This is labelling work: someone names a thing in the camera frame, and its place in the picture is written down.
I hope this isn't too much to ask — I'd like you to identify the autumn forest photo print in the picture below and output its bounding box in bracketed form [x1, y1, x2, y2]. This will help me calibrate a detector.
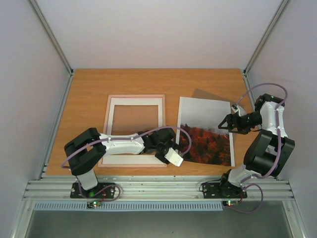
[176, 97, 235, 167]

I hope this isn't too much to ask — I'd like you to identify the white paper mat border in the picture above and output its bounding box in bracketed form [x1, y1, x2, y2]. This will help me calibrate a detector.
[102, 96, 166, 165]

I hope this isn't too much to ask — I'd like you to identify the brown cardboard backing board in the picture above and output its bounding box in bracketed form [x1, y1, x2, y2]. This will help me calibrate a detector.
[182, 89, 235, 118]

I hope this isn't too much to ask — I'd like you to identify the clear acrylic sheet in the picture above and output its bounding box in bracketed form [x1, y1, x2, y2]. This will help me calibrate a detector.
[111, 105, 159, 135]

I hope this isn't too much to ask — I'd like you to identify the pink wooden picture frame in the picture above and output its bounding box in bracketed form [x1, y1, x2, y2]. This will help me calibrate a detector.
[98, 93, 168, 169]

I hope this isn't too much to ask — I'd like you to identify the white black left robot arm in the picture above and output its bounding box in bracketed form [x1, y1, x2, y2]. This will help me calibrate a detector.
[61, 126, 183, 197]

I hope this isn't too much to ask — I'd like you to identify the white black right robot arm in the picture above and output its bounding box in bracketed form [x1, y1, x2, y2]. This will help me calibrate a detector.
[218, 94, 295, 197]

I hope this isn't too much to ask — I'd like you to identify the right controller board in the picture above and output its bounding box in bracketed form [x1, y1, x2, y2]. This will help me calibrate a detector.
[222, 200, 241, 207]

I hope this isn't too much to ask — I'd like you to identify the controller board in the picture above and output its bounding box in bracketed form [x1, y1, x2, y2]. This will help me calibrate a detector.
[87, 201, 102, 209]
[222, 200, 241, 207]

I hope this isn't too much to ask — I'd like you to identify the left controller board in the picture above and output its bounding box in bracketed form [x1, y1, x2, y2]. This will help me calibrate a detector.
[87, 201, 102, 209]

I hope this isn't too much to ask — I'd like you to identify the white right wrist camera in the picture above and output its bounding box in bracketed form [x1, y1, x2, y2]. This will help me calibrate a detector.
[231, 104, 246, 117]

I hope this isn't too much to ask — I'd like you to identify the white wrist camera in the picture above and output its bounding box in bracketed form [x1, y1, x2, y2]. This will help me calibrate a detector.
[164, 148, 183, 167]
[231, 104, 246, 117]

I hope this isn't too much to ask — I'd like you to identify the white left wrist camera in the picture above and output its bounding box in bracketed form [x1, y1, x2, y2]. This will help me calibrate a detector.
[164, 148, 183, 167]

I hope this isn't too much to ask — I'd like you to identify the right aluminium corner post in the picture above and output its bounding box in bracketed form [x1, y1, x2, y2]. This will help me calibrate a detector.
[243, 0, 290, 76]

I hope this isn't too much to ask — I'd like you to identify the aluminium corner post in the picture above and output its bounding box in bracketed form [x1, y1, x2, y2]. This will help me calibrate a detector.
[243, 0, 290, 76]
[27, 0, 74, 75]

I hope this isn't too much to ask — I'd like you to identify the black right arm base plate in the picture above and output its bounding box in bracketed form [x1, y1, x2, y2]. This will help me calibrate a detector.
[200, 182, 248, 199]

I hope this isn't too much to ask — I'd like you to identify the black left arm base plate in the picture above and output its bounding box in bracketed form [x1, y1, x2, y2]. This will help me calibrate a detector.
[70, 182, 116, 199]

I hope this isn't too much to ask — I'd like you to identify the aluminium front rail platform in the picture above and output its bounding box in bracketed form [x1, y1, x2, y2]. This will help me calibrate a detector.
[23, 176, 295, 201]

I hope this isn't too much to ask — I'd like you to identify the grey slotted cable duct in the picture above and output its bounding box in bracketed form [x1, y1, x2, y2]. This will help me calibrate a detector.
[33, 201, 223, 212]

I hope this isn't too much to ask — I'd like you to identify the left aluminium corner post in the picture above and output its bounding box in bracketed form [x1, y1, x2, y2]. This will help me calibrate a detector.
[27, 0, 74, 75]

